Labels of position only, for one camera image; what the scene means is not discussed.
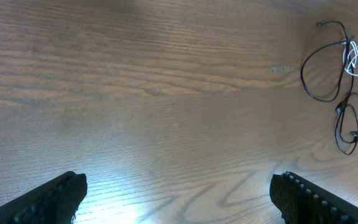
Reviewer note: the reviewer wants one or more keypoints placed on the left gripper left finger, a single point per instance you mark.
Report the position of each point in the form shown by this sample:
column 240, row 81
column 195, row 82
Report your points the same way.
column 54, row 202

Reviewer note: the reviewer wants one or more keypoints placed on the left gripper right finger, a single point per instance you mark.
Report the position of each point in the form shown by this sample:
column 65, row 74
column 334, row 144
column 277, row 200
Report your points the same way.
column 301, row 201

